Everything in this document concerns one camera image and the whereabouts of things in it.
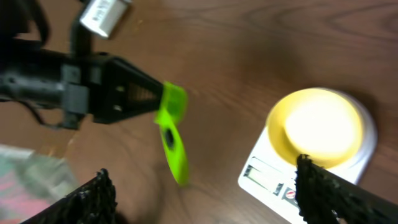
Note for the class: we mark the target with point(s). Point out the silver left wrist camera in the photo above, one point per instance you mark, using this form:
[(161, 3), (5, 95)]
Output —
[(101, 16)]

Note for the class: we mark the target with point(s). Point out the clear container of soybeans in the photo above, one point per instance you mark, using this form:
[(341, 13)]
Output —
[(31, 182)]

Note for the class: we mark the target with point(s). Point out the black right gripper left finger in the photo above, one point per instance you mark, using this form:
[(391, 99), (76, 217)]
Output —
[(92, 203)]

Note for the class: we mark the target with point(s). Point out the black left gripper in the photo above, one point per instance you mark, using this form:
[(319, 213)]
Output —
[(108, 88)]

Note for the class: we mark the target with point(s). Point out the green plastic measuring scoop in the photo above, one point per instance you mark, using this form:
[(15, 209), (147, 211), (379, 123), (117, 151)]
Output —
[(172, 109)]

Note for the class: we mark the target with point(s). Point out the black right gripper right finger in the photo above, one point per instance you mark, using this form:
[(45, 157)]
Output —
[(324, 197)]

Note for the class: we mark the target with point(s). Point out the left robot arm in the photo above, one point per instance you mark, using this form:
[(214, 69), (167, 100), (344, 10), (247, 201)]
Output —
[(30, 74)]

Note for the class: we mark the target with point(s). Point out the yellow plastic bowl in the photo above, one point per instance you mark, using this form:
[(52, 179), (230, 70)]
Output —
[(318, 122)]

